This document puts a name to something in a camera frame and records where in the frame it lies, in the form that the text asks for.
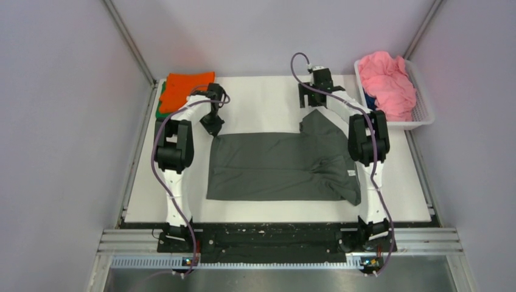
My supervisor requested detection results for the dark grey t-shirt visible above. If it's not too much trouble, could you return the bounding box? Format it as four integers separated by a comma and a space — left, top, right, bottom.
206, 110, 361, 206

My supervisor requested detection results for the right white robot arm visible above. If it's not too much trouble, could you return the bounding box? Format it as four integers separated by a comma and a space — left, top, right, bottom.
298, 64, 390, 251

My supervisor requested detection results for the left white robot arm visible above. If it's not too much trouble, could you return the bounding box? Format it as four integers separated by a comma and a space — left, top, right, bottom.
150, 83, 231, 251

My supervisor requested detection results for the folded orange t-shirt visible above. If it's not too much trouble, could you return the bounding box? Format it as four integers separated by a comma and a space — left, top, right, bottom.
163, 71, 215, 113

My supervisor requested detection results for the blue t-shirt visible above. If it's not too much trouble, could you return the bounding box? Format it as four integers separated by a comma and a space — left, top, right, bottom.
363, 90, 377, 111

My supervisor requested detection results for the folded green t-shirt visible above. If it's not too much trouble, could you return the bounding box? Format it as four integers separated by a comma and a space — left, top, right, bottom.
155, 82, 170, 119

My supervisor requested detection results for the pink t-shirt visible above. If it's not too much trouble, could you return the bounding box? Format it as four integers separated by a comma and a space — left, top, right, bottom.
358, 51, 416, 122

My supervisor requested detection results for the white plastic basket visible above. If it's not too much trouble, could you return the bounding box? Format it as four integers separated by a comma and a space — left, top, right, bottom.
354, 59, 434, 130

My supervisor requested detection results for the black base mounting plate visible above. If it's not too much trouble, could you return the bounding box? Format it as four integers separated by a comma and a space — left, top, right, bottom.
120, 217, 440, 265

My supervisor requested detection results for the white slotted cable duct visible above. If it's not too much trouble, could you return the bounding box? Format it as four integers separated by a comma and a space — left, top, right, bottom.
110, 255, 364, 270

